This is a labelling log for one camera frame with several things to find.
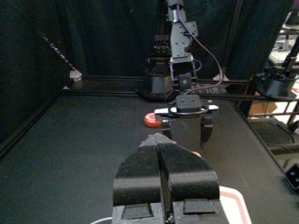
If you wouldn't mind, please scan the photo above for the brown cardboard box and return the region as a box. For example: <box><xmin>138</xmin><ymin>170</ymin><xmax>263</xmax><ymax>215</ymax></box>
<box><xmin>249</xmin><ymin>100</ymin><xmax>275</xmax><ymax>117</ymax></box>

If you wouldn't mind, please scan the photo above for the grey cable on right arm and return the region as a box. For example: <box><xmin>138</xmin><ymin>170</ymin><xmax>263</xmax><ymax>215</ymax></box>
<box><xmin>175</xmin><ymin>8</ymin><xmax>226</xmax><ymax>95</ymax></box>

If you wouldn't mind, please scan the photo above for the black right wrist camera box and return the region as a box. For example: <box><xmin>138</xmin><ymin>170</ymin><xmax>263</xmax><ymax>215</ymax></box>
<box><xmin>175</xmin><ymin>94</ymin><xmax>203</xmax><ymax>114</ymax></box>

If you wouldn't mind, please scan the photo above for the white plate with red rim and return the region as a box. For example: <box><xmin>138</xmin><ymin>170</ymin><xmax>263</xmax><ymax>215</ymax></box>
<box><xmin>219</xmin><ymin>185</ymin><xmax>254</xmax><ymax>224</ymax></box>

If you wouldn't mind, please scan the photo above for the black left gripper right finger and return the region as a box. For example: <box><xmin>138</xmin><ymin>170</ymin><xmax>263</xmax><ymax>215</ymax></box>
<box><xmin>157</xmin><ymin>133</ymin><xmax>231</xmax><ymax>224</ymax></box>

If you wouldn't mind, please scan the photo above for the white cable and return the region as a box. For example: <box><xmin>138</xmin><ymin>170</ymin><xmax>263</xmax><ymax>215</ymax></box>
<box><xmin>90</xmin><ymin>216</ymin><xmax>115</xmax><ymax>224</ymax></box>

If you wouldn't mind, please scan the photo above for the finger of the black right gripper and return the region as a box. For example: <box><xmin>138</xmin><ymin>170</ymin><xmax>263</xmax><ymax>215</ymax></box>
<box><xmin>161</xmin><ymin>114</ymin><xmax>174</xmax><ymax>140</ymax></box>
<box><xmin>201</xmin><ymin>114</ymin><xmax>215</xmax><ymax>151</ymax></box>

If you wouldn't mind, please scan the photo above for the black diagonal frame rod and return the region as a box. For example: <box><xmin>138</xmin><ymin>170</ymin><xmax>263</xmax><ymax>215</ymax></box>
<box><xmin>40</xmin><ymin>34</ymin><xmax>78</xmax><ymax>72</ymax></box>

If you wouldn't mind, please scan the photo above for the black power plug block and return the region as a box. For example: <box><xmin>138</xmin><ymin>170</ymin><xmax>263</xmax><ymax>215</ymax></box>
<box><xmin>283</xmin><ymin>162</ymin><xmax>299</xmax><ymax>192</ymax></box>

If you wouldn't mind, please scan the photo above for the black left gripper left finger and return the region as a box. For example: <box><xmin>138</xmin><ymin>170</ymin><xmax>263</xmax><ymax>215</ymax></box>
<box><xmin>111</xmin><ymin>133</ymin><xmax>170</xmax><ymax>224</ymax></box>

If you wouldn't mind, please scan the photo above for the black mesh chair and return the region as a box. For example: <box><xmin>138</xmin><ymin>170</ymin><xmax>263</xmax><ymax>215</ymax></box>
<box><xmin>247</xmin><ymin>116</ymin><xmax>299</xmax><ymax>156</ymax></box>

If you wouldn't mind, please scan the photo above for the white corner bracket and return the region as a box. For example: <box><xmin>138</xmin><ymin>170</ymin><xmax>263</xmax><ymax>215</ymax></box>
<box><xmin>70</xmin><ymin>69</ymin><xmax>84</xmax><ymax>82</ymax></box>

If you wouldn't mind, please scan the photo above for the black frame rail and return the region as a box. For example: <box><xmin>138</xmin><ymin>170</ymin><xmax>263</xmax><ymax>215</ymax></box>
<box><xmin>58</xmin><ymin>88</ymin><xmax>299</xmax><ymax>102</ymax></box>

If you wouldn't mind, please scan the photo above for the red round toy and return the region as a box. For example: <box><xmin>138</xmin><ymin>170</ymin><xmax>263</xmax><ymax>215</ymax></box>
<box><xmin>143</xmin><ymin>112</ymin><xmax>165</xmax><ymax>129</ymax></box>

